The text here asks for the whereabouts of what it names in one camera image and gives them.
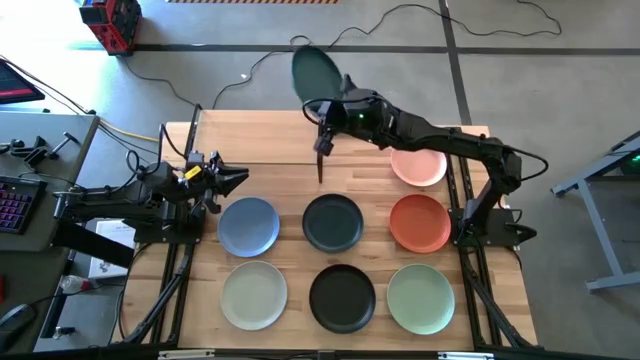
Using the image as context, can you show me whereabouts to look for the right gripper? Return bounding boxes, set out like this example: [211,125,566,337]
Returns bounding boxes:
[319,73,399,149]

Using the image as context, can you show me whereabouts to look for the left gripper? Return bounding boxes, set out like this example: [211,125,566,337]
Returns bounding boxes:
[179,151,250,214]

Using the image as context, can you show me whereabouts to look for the blue plate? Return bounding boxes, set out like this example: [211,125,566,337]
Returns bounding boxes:
[216,196,281,259]

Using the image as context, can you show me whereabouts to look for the dark teal plate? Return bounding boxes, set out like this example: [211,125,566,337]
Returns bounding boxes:
[301,193,365,254]

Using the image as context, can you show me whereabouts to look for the pink plate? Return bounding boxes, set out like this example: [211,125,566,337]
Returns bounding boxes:
[389,148,449,188]

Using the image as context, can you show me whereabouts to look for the pale grey plate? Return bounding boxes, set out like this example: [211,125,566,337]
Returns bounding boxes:
[220,260,289,332]

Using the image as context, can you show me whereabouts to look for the orange plate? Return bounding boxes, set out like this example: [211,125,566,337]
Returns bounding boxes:
[388,193,453,255]

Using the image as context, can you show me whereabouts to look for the black plate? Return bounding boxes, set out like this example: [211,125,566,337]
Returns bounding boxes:
[308,263,377,335]

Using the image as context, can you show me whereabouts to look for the light green plate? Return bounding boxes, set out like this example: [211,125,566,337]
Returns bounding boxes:
[386,263,456,336]

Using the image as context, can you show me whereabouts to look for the white paper sheet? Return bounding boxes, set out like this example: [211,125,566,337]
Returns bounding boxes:
[88,218,137,279]

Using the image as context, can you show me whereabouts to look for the black flat bar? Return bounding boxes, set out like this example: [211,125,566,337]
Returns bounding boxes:
[49,219,136,270]

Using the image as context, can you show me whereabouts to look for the red and white bottle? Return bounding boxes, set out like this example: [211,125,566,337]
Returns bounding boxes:
[58,274,101,296]

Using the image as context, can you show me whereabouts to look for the red and black case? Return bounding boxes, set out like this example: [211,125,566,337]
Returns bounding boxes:
[78,0,144,56]

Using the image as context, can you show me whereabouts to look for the black clamp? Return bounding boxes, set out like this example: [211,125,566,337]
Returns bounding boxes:
[0,135,51,169]

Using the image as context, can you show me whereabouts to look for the grey desk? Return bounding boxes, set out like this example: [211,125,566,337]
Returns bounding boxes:
[0,110,101,254]

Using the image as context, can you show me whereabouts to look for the keyboard with purple keys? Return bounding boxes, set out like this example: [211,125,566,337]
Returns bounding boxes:
[0,175,49,235]

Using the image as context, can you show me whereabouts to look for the dark computer monitor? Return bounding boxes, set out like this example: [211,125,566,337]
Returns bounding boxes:
[0,58,46,105]

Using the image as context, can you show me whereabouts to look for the grey metal stand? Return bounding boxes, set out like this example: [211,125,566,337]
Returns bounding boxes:
[549,130,640,294]

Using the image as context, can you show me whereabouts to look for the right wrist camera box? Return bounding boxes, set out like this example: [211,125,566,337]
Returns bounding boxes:
[312,130,335,157]

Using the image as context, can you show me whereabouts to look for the yellow cable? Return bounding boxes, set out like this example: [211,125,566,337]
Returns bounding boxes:
[97,118,161,144]

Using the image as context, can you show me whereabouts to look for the long black floor cable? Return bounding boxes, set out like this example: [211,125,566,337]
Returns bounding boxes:
[212,2,563,110]

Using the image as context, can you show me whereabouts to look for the black handle tool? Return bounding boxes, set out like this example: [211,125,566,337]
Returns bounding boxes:
[49,130,81,161]

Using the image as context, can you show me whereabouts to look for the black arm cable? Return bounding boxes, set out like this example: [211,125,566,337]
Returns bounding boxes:
[499,147,550,184]

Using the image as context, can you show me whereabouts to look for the black aluminium table frame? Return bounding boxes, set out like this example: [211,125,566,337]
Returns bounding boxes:
[109,103,541,360]

